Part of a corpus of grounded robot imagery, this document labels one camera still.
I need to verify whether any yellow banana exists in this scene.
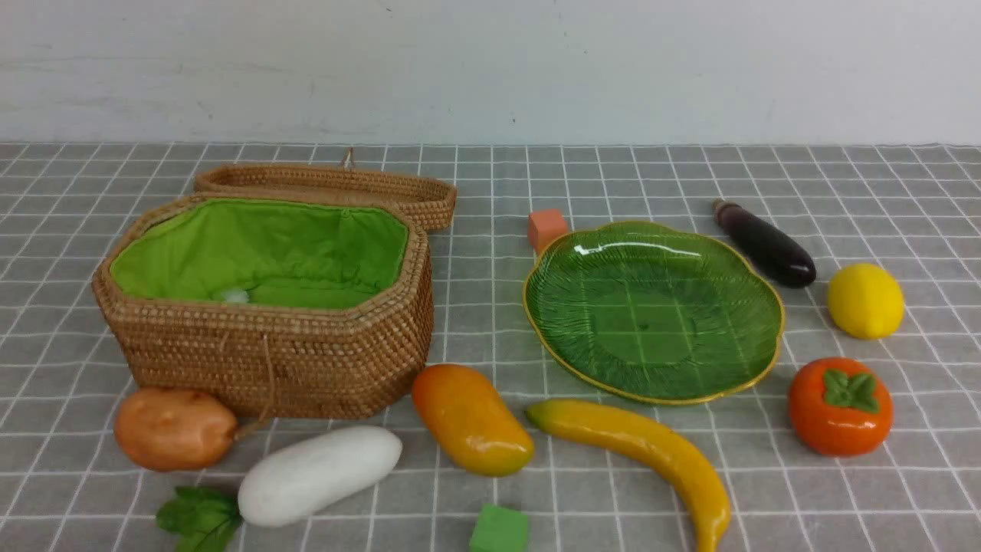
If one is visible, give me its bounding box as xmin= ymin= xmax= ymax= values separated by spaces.
xmin=525 ymin=399 xmax=731 ymax=551

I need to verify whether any dark purple eggplant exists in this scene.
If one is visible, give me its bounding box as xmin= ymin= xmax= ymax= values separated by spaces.
xmin=714 ymin=199 xmax=817 ymax=288

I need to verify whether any orange foam cube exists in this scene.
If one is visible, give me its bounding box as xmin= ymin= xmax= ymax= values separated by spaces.
xmin=527 ymin=209 xmax=569 ymax=255

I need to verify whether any green leafy vegetable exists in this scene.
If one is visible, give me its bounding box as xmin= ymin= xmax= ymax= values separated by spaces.
xmin=156 ymin=486 xmax=243 ymax=551

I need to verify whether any brown potato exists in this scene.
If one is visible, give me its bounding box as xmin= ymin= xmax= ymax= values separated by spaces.
xmin=113 ymin=387 xmax=238 ymax=472

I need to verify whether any yellow lemon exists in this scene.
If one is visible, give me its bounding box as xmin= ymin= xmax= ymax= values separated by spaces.
xmin=826 ymin=263 xmax=905 ymax=341

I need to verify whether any orange yellow mango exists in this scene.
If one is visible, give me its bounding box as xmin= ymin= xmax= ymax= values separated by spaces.
xmin=411 ymin=363 xmax=535 ymax=478

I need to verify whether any orange persimmon green calyx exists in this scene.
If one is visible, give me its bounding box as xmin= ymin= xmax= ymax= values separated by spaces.
xmin=787 ymin=356 xmax=894 ymax=457

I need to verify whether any green foam cube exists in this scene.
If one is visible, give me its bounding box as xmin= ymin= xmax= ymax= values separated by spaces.
xmin=468 ymin=503 xmax=530 ymax=552

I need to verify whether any green glass leaf plate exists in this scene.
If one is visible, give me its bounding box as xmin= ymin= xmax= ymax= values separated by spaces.
xmin=522 ymin=221 xmax=786 ymax=406

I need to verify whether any white radish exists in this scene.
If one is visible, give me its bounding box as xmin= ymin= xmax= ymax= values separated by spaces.
xmin=238 ymin=425 xmax=403 ymax=527

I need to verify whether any woven wicker basket green lining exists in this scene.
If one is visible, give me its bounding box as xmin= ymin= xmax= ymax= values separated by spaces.
xmin=92 ymin=192 xmax=434 ymax=419

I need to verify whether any woven wicker basket lid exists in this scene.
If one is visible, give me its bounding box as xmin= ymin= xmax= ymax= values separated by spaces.
xmin=194 ymin=148 xmax=457 ymax=232

